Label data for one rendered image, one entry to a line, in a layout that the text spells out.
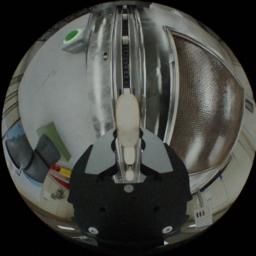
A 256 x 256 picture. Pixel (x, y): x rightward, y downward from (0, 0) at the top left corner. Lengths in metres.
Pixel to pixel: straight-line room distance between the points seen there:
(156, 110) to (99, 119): 0.16
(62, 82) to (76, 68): 0.07
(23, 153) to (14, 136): 0.07
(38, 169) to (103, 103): 0.34
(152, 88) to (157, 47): 0.14
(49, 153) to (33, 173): 0.13
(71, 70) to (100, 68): 0.13
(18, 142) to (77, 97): 0.27
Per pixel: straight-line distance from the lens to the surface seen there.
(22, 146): 0.34
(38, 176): 0.39
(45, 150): 0.39
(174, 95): 0.18
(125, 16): 0.32
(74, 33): 0.26
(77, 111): 0.28
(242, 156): 3.54
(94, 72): 0.20
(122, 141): 0.15
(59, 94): 0.33
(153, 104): 0.25
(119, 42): 0.24
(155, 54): 0.26
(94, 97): 0.20
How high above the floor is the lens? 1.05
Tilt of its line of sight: 62 degrees down
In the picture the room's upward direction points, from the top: 177 degrees clockwise
